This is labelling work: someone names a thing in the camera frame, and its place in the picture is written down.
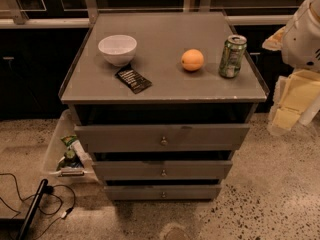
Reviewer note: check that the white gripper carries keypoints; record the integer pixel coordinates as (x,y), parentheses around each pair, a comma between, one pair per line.
(302,45)

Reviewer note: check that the grey top drawer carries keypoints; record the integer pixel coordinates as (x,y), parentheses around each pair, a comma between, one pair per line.
(161,138)

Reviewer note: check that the grey drawer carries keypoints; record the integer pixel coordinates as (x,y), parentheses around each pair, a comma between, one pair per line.
(163,192)
(161,170)
(161,138)

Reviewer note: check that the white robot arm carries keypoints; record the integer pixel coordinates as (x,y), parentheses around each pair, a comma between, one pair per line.
(296,98)

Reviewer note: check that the grey drawer cabinet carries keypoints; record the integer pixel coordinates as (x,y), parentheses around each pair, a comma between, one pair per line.
(95,96)

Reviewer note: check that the grey middle drawer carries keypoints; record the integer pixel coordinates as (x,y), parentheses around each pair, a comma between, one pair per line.
(161,170)

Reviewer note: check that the grey bottom drawer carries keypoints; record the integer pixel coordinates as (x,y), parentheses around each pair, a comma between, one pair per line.
(163,192)

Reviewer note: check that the green soda can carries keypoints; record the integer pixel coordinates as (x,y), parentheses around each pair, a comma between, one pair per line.
(233,51)

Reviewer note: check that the orange fruit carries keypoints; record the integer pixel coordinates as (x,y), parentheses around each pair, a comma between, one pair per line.
(192,60)

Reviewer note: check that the black snack packet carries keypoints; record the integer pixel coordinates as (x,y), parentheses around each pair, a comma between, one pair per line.
(133,80)

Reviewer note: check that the white ceramic bowl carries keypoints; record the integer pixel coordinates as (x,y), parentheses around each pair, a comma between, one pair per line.
(118,50)

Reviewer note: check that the green snack bag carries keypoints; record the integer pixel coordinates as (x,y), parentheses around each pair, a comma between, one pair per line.
(70,159)

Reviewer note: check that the clear plastic bin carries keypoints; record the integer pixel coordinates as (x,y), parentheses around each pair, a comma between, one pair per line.
(56,149)

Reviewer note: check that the black bar on floor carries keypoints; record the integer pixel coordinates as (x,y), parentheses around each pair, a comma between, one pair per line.
(32,210)

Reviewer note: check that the metal railing frame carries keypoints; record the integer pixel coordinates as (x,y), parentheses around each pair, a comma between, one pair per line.
(32,14)

